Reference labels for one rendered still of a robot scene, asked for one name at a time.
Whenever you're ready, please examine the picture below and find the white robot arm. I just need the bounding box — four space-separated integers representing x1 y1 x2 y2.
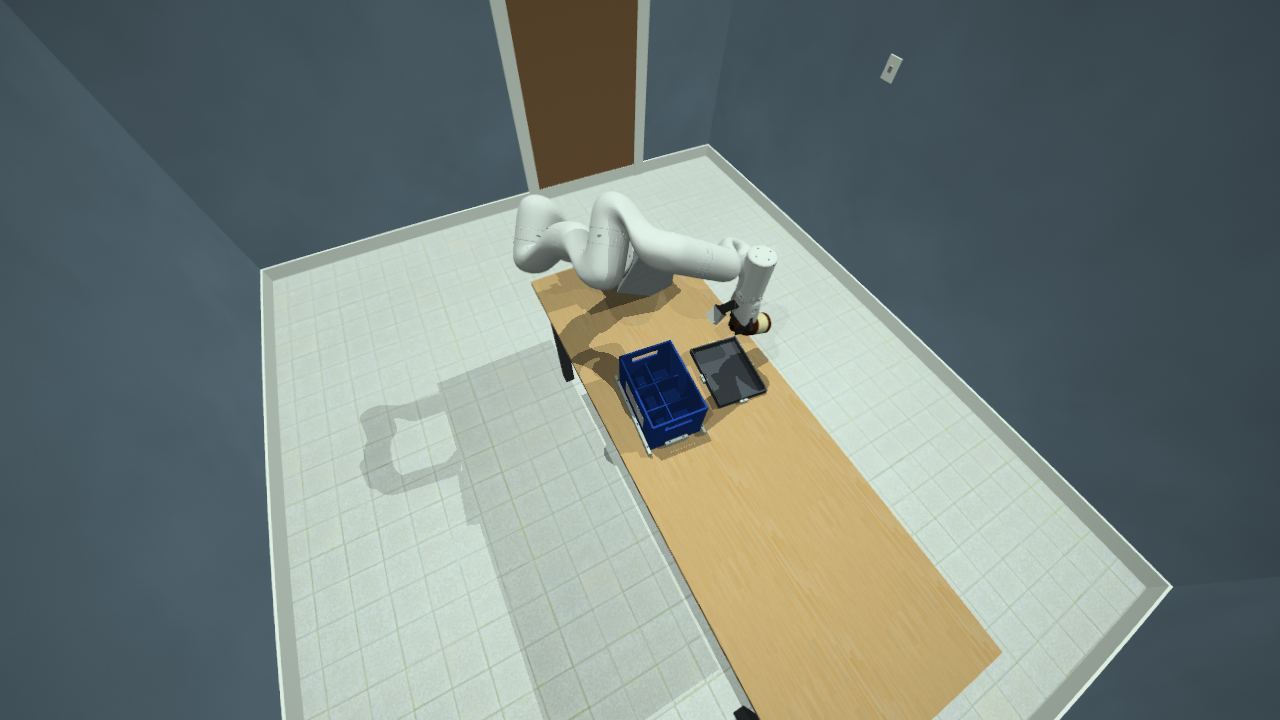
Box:
513 192 778 304

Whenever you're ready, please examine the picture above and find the brown glass bottle with beige label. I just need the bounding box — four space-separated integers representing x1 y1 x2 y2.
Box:
730 313 771 336

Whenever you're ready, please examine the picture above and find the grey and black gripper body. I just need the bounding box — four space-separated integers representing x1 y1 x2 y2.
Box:
730 291 762 327

